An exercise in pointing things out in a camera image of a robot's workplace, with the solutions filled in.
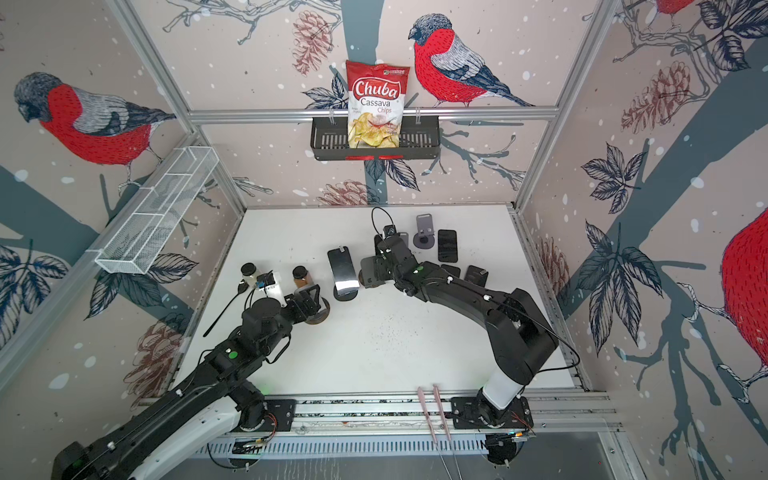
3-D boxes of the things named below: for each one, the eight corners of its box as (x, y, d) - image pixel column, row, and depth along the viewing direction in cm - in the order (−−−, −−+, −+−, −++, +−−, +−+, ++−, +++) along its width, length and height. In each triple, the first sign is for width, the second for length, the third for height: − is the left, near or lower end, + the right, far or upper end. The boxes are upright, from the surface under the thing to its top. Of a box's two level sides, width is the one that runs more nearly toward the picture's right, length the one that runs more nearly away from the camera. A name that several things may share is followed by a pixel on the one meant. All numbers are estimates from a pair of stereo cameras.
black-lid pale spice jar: (247, 287, 97) (237, 275, 91) (251, 275, 100) (242, 262, 95) (259, 287, 97) (251, 275, 91) (263, 275, 100) (255, 262, 95)
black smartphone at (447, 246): (438, 261, 106) (439, 258, 105) (438, 232, 115) (439, 229, 114) (457, 263, 106) (458, 259, 104) (456, 234, 115) (456, 230, 113)
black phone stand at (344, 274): (338, 303, 95) (332, 284, 86) (332, 270, 103) (326, 250, 94) (361, 297, 97) (357, 278, 87) (353, 265, 105) (349, 245, 95)
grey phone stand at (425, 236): (413, 248, 110) (415, 230, 102) (412, 231, 115) (414, 213, 107) (431, 248, 110) (434, 230, 102) (429, 231, 115) (432, 213, 107)
